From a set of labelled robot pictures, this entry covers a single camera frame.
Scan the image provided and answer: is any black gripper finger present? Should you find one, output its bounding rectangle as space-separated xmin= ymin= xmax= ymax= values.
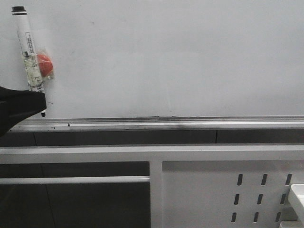
xmin=0 ymin=87 xmax=46 ymax=136

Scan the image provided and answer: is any white plastic bin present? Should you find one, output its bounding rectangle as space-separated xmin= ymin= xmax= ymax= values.
xmin=279 ymin=184 xmax=304 ymax=228

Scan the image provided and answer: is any aluminium whiteboard tray rail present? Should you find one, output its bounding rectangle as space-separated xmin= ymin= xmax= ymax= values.
xmin=9 ymin=116 xmax=304 ymax=133

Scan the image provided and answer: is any red round magnet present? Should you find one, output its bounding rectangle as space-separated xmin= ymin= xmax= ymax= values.
xmin=37 ymin=53 xmax=53 ymax=77

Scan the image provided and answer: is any white perforated metal panel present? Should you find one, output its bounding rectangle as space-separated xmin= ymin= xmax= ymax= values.
xmin=162 ymin=161 xmax=304 ymax=228

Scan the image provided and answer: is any white whiteboard marker pen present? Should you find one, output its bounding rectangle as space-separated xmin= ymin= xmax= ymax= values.
xmin=11 ymin=6 xmax=47 ymax=118

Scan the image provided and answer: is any large whiteboard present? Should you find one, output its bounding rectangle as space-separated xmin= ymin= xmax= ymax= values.
xmin=0 ymin=0 xmax=304 ymax=119

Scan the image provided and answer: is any white metal stand frame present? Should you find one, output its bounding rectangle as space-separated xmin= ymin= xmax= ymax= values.
xmin=0 ymin=145 xmax=304 ymax=228

